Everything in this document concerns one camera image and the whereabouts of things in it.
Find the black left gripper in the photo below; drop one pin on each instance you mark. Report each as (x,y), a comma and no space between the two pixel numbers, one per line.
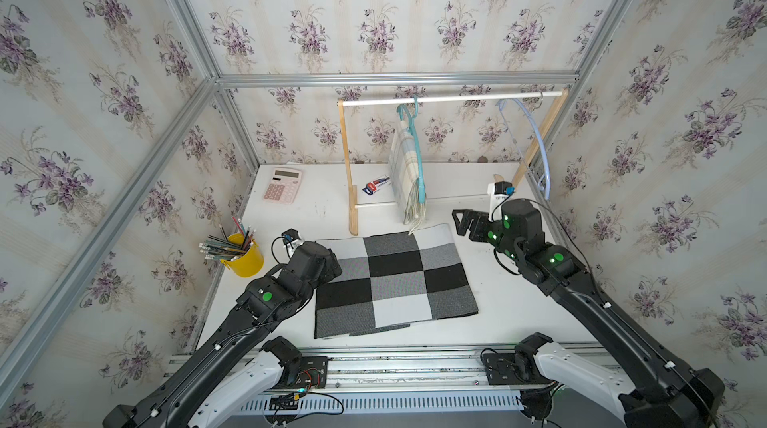
(328,273)

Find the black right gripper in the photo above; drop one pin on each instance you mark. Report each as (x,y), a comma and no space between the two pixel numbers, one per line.
(480,220)

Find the blue cream plaid scarf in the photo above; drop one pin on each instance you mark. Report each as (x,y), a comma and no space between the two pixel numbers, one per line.
(403,173)

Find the teal plastic hanger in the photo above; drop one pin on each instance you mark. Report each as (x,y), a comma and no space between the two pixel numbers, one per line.
(408,112)

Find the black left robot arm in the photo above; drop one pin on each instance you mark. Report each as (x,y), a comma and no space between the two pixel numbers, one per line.
(242,358)

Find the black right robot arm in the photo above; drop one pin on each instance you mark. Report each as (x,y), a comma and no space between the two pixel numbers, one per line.
(655,388)

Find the yellow pencil cup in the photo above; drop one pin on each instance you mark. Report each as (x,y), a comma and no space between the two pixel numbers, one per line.
(249,263)

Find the black grey checkered mat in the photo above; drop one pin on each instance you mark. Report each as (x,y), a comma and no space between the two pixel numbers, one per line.
(392,281)

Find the pink calculator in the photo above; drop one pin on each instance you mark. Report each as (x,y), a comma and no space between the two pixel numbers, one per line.
(283,185)

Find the red blue marker box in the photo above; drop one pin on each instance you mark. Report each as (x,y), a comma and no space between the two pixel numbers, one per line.
(376,185)

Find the bundle of pencils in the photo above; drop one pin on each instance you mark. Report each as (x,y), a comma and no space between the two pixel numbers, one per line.
(229,246)

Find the wooden clothes rack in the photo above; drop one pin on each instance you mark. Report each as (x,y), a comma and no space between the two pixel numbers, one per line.
(469,128)

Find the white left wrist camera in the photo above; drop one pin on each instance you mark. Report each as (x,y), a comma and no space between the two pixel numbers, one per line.
(291,240)

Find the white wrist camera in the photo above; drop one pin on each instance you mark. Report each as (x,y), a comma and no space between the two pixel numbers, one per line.
(499,192)
(291,240)

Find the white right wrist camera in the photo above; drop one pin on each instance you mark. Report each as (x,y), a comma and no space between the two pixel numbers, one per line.
(499,192)

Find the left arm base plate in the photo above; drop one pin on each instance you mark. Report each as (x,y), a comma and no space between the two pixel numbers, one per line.
(299,371)

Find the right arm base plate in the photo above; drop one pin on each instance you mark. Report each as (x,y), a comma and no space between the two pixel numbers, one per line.
(518,367)

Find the aluminium mounting rail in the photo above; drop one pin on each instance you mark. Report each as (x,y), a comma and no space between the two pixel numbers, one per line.
(436,366)

